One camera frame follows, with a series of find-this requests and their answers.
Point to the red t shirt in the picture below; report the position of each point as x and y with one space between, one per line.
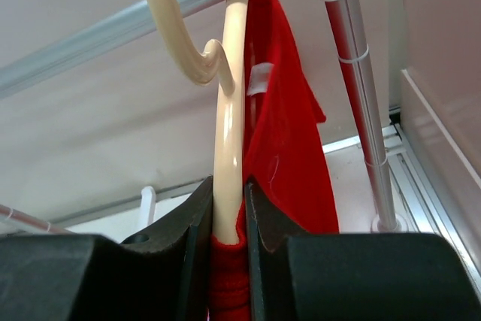
282 151

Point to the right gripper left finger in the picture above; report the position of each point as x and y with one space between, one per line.
158 273

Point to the white and silver clothes rack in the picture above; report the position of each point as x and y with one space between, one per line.
99 132

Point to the beige plastic clothes hanger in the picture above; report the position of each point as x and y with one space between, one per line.
223 61

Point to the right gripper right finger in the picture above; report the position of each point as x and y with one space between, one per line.
295 275

